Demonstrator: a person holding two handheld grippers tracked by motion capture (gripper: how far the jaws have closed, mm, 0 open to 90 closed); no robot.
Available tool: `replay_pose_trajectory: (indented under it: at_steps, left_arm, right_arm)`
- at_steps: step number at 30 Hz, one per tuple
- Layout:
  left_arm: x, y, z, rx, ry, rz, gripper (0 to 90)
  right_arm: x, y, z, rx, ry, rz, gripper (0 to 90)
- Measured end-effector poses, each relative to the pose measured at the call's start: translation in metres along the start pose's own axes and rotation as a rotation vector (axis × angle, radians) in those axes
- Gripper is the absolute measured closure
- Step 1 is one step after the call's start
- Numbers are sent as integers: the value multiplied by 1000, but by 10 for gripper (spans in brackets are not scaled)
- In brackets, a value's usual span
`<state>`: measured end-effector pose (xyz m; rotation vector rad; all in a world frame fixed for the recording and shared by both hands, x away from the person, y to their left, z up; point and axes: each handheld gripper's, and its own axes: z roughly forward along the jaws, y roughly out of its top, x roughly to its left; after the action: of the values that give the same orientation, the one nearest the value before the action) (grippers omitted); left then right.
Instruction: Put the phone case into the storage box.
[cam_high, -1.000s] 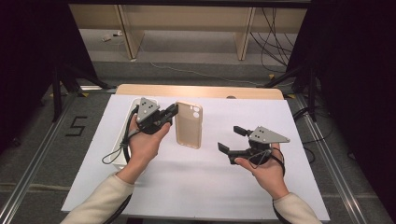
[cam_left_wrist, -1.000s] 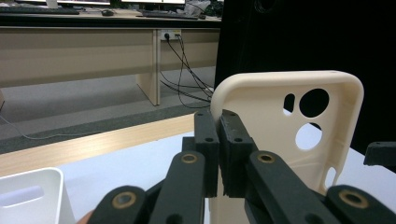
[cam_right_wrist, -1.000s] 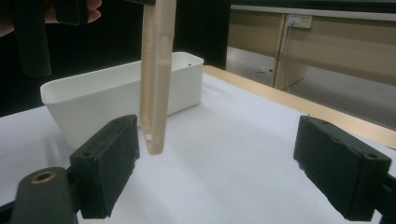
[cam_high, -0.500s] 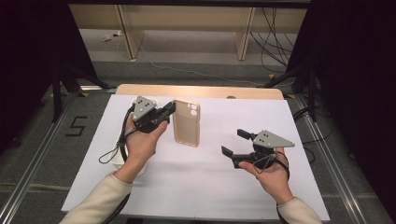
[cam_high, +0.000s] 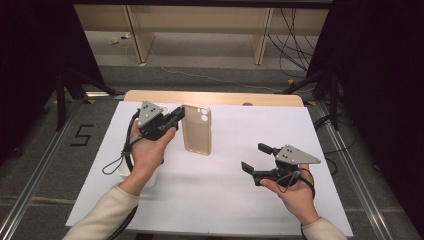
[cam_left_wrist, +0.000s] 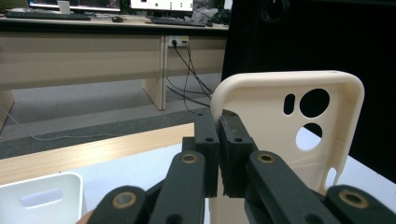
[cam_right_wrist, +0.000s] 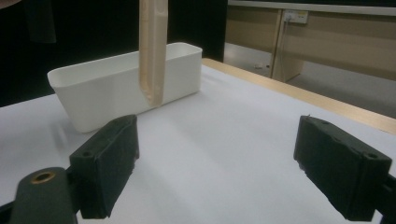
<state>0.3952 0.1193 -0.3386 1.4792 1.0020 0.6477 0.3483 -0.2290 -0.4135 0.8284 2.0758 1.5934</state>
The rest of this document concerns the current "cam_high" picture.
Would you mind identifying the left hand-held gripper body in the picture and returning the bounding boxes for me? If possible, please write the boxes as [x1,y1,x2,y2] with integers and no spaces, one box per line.
[137,100,168,142]

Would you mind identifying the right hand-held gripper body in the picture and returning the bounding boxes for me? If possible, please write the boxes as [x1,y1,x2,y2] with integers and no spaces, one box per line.
[252,143,322,187]

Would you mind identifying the beige phone case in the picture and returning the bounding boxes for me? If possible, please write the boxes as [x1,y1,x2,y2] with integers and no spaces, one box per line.
[180,104,213,157]

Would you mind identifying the white plastic storage bin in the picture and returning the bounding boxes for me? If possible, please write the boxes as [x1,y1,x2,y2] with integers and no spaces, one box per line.
[117,103,171,192]

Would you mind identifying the person's left hand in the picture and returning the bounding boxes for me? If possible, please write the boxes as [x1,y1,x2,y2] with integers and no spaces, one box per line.
[128,118,178,175]

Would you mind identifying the person's right hand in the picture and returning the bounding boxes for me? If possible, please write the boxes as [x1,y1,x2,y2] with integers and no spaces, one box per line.
[259,164,321,226]

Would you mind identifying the white table cover board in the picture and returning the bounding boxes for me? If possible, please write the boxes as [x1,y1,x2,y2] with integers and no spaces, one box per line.
[65,100,354,238]

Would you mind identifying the black tripod stand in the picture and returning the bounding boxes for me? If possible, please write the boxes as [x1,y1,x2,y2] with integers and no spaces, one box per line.
[281,71,341,131]
[54,68,126,131]

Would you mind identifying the black curtain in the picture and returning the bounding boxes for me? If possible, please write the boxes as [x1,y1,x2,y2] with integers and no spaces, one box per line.
[0,0,104,164]
[306,0,424,234]

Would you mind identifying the black right gripper cord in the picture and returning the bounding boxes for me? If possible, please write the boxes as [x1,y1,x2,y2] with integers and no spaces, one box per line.
[276,164,316,201]

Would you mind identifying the black gripper cord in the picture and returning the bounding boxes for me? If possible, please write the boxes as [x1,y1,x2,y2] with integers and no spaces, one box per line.
[276,164,316,201]
[101,111,141,176]

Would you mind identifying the black left gripper cord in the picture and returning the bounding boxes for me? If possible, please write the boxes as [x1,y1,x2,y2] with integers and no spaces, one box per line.
[101,111,141,176]

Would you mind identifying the black floor cable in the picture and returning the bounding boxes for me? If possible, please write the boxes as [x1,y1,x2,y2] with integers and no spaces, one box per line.
[313,113,359,176]

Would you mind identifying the white floor cable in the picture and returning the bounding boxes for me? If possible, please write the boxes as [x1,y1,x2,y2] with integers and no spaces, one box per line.
[148,46,291,93]

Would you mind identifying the short aluminium floor rail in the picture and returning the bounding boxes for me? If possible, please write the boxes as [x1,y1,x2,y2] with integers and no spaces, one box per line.
[84,91,126,101]

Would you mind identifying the long aluminium floor rail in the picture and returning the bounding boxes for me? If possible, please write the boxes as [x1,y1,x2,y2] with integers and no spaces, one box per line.
[316,101,394,240]
[0,98,84,240]

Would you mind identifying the tangle of black cables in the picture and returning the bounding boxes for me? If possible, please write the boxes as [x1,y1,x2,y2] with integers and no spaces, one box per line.
[268,8,316,79]

